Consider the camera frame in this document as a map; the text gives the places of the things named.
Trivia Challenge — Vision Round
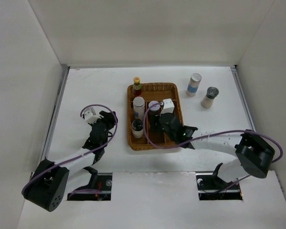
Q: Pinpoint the brown wicker divided basket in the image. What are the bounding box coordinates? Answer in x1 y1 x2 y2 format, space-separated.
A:
127 83 183 151

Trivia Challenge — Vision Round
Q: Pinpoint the silver lid white spice bottle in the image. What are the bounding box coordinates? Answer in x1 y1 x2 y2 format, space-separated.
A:
133 96 145 120

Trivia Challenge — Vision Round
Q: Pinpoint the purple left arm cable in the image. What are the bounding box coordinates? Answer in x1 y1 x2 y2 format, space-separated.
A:
21 104 120 200

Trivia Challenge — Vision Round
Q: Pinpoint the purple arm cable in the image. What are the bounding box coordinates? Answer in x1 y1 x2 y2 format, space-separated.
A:
21 104 120 200
143 101 284 194

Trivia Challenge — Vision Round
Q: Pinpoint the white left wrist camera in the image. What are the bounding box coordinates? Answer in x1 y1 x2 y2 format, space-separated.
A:
82 107 102 125

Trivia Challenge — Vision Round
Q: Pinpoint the grey lid salt grinder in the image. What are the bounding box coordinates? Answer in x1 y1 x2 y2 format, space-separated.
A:
201 87 219 109

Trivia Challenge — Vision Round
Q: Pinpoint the black cap pepper grinder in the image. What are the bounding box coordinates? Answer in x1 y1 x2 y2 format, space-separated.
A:
132 119 143 139

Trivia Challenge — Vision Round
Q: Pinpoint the metal table edge rail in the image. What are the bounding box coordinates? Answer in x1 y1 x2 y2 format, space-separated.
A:
38 64 70 162

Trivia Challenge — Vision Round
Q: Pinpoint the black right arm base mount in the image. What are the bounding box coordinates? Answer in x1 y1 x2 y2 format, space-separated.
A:
196 163 243 201

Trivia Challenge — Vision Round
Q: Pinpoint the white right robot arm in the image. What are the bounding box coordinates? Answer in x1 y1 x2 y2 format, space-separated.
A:
156 113 275 189

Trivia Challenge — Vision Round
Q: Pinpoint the silver lid blue label bottle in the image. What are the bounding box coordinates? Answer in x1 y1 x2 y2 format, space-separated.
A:
186 73 202 97

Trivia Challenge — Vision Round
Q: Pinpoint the red sauce bottle yellow cap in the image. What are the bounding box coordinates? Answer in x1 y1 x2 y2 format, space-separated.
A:
132 77 142 98

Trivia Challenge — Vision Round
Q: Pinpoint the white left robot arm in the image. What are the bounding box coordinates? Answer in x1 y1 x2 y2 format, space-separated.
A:
21 109 118 212

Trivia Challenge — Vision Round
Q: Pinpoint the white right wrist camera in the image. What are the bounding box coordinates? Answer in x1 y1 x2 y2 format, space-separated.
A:
161 98 175 115

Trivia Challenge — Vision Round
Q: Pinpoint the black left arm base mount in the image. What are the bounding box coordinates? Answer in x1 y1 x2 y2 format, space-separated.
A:
67 167 113 201

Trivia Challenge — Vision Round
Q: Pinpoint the small jar red label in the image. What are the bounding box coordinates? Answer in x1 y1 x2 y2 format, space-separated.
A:
148 101 161 117

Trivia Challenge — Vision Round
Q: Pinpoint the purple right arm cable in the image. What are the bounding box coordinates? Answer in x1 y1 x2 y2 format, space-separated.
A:
143 101 284 194

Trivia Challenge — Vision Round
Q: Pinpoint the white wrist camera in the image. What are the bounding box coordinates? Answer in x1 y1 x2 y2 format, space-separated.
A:
161 98 175 115
82 107 102 125

